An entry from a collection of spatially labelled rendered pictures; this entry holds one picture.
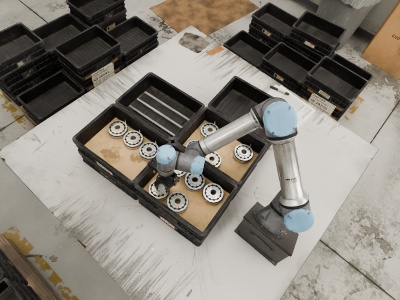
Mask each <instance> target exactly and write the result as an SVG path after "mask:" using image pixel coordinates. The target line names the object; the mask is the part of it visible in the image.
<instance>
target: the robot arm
mask: <svg viewBox="0 0 400 300"><path fill-rule="evenodd" d="M297 122H298V117H297V114H296V111H295V109H294V108H293V107H292V106H291V105H290V104H288V102H287V101H286V100H284V99H283V98H279V97H272V98H269V99H267V100H265V101H264V102H262V103H260V104H258V105H257V106H255V107H253V108H251V111H250V112H249V113H247V114H245V115H244V116H242V117H240V118H239V119H237V120H235V121H233V122H231V123H229V124H228V125H226V126H224V127H222V128H220V129H218V130H217V131H215V132H213V133H212V134H210V135H208V136H206V137H204V138H202V139H201V140H199V141H197V142H191V143H190V144H188V146H187V147H186V149H185V153H182V152H177V151H175V149H174V148H173V147H172V146H170V145H163V146H160V147H159V148H158V150H157V156H156V159H155V158H153V159H152V160H150V161H149V162H148V163H147V164H148V166H149V168H151V169H153V170H154V171H156V172H157V173H158V175H157V178H156V181H155V184H154V186H155V188H156V189H157V191H160V192H162V193H163V194H165V195H166V192H165V190H166V191H167V192H169V189H170V188H172V187H173V186H175V185H177V182H179V180H180V177H178V176H177V174H176V173H175V172H174V170H178V171H183V172H187V173H191V174H198V175H200V174H202V171H203V167H204V162H205V158H204V157H205V156H207V155H209V154H211V153H212V152H214V151H216V150H218V149H220V148H222V147H224V146H226V145H228V144H229V143H231V142H233V141H235V140H237V139H239V138H241V137H242V136H245V135H246V134H248V133H250V132H252V131H254V130H255V129H257V128H260V129H263V128H265V133H266V137H267V140H269V141H270V142H271V143H272V146H273V152H274V157H275V161H276V167H277V173H278V177H279V182H280V188H281V189H280V191H279V192H278V194H277V195H276V196H275V197H274V198H273V200H272V201H271V202H270V203H269V204H268V205H267V206H266V207H264V208H262V209H261V210H259V211H258V213H257V218H258V220H259V221H260V223H261V224H262V225H263V226H264V227H265V228H266V229H267V230H269V231H270V232H272V233H274V234H275V235H279V236H282V235H283V234H284V233H285V231H286V229H287V228H288V229H289V230H290V231H292V232H295V233H301V232H305V231H307V230H309V229H310V228H311V227H312V226H313V224H314V215H313V213H312V212H311V208H310V201H309V194H308V193H307V192H306V191H305V190H303V185H302V179H301V172H300V168H299V162H298V155H297V151H296V145H295V137H296V136H297V134H298V130H297V126H296V125H297ZM164 186H165V190H164ZM167 189H168V190H167Z"/></svg>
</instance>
